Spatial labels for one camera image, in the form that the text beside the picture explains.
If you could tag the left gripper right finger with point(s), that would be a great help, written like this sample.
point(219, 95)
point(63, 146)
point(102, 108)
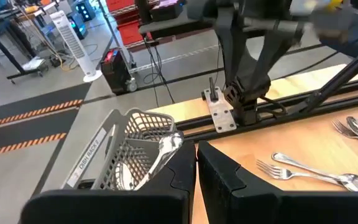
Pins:
point(244, 205)

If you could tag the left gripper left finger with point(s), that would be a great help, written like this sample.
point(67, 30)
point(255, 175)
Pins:
point(120, 208)

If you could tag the silver fork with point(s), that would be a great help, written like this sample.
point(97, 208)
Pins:
point(278, 172)
point(342, 129)

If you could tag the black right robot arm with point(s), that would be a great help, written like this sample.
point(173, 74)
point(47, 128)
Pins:
point(247, 77)

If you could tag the grey mesh cutlery basket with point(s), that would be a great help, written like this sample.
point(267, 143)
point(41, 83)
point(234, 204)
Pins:
point(89, 152)

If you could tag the black orange striped floor mat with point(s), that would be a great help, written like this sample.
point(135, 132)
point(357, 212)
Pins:
point(42, 101)
point(26, 127)

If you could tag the black box red top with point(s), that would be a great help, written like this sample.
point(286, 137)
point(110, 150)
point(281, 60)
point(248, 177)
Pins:
point(115, 74)

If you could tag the small black box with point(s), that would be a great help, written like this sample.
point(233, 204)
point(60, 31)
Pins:
point(166, 11)

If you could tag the white tower fan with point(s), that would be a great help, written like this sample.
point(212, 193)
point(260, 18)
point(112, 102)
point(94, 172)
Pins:
point(73, 43)

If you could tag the black standing desk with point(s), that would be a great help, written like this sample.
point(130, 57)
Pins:
point(2, 50)

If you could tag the black aluminium table frame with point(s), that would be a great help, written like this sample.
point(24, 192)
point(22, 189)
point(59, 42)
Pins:
point(346, 101)

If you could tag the metal clamp bracket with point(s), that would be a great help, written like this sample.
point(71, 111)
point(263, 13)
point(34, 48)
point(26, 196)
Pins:
point(221, 115)

